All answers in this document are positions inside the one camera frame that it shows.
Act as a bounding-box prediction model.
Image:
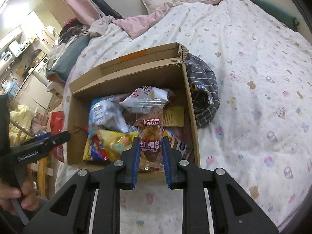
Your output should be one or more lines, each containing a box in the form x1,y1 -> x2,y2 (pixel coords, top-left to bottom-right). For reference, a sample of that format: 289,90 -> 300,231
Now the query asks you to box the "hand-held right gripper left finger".
23,136 -> 142,234

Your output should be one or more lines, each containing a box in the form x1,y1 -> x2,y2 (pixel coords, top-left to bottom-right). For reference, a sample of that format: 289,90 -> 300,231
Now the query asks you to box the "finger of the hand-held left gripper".
36,131 -> 72,152
18,132 -> 53,147

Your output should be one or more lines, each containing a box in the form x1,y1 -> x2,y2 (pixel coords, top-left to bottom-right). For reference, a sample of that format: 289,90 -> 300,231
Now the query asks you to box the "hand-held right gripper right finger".
162,136 -> 279,234

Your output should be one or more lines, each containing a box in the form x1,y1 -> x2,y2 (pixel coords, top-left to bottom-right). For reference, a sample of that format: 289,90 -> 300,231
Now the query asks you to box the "white orange snack packet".
168,133 -> 192,159

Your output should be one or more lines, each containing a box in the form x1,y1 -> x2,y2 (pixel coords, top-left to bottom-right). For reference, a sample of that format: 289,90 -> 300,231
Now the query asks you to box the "yellow chips bag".
96,129 -> 139,161

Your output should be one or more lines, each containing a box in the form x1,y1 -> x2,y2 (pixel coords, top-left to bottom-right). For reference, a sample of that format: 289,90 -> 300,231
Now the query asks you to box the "red label snack packet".
134,98 -> 165,172

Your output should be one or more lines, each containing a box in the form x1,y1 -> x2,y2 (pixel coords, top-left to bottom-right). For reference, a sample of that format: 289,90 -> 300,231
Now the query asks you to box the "blue tiger snack bag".
83,127 -> 111,162

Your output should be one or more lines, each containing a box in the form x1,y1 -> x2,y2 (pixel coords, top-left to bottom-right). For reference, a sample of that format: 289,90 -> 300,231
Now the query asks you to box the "pale yellow snack packet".
163,105 -> 185,127

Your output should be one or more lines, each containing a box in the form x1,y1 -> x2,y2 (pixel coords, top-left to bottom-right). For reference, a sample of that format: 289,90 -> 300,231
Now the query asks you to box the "blue white snack bag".
88,97 -> 129,133

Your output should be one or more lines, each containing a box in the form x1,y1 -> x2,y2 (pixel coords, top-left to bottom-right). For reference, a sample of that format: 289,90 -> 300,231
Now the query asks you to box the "white red snack bag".
119,85 -> 170,114

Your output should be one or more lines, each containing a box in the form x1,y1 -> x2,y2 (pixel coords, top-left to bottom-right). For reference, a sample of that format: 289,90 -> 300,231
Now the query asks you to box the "brown cardboard box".
66,42 -> 201,173

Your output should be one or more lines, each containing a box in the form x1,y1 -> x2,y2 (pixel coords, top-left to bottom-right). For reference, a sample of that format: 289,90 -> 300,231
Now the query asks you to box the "person's left hand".
0,173 -> 41,211

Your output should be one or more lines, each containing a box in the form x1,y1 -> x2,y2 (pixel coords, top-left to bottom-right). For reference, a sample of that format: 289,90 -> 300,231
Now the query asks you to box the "red plastic bag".
49,111 -> 66,162

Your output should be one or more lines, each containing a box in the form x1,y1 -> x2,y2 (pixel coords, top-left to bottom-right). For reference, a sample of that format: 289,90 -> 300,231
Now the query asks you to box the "yellow cloth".
9,104 -> 33,137

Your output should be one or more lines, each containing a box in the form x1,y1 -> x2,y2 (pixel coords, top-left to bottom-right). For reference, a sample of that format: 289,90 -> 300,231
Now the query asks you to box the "white kitchen cabinet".
13,73 -> 53,110

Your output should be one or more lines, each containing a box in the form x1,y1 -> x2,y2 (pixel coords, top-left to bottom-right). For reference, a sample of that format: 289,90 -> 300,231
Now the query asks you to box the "white plastic bag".
1,78 -> 20,95

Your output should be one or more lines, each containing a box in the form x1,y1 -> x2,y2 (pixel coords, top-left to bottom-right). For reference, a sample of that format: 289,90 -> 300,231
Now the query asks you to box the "white washing machine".
33,56 -> 50,78

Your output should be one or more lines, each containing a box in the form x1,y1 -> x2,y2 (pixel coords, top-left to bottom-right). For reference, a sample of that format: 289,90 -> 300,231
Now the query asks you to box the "dark striped cloth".
183,53 -> 220,129

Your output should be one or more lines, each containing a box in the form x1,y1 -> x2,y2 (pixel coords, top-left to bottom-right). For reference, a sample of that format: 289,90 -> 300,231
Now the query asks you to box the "teal folded quilt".
46,35 -> 90,83

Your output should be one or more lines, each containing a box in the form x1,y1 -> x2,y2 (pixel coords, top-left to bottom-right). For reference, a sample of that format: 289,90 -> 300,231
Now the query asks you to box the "white water heater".
0,51 -> 14,62

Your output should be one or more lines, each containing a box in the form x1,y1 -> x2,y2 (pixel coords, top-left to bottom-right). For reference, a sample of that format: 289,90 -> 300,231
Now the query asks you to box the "pile of dark clothes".
58,17 -> 92,45

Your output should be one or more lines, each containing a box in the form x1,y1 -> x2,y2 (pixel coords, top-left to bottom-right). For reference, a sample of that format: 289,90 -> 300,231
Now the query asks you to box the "pink curtain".
50,0 -> 101,23

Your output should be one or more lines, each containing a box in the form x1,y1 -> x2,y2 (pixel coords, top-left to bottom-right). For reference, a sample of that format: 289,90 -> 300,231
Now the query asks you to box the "pink blanket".
89,0 -> 244,40

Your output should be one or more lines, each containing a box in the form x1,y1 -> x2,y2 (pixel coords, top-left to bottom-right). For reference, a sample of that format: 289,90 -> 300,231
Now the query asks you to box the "teal bolster cushion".
223,0 -> 300,32

